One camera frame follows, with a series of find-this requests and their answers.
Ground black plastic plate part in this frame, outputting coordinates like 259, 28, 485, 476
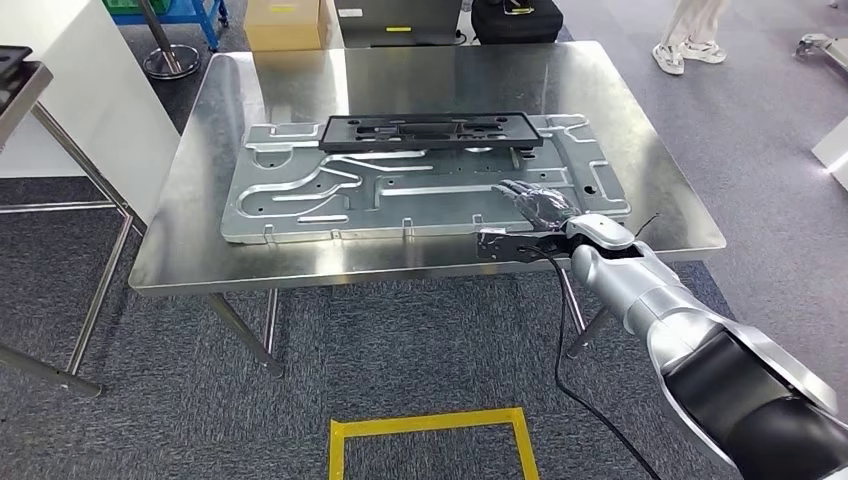
318, 111, 545, 154

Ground stainless steel workbench table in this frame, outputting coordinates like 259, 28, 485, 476
129, 40, 728, 379

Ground black plastic part stack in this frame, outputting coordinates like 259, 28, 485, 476
0, 46, 33, 115

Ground stamped sheet metal panel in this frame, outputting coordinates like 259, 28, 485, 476
219, 113, 632, 245

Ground grey laptop with yellow label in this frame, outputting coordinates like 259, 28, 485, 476
334, 0, 465, 49

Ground black carrying case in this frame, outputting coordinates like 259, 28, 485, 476
471, 0, 564, 46

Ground cardboard box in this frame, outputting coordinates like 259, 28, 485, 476
243, 0, 333, 53

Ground chrome stanchion with round base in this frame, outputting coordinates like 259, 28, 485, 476
135, 0, 201, 81

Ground blue cart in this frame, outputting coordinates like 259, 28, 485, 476
109, 0, 230, 53

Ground person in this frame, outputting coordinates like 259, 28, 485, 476
652, 0, 730, 76

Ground white cabinet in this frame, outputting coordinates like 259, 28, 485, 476
0, 0, 181, 227

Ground stainless steel side table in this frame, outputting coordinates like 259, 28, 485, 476
0, 44, 144, 399

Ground green plastic crate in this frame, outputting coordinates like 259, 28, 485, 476
102, 0, 170, 16

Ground white box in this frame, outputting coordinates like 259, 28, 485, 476
811, 115, 848, 175

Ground grey metal stand base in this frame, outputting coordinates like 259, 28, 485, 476
794, 33, 848, 75

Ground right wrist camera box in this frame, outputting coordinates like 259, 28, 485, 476
475, 227, 571, 264

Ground black cable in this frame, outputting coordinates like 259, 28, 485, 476
519, 246, 664, 480

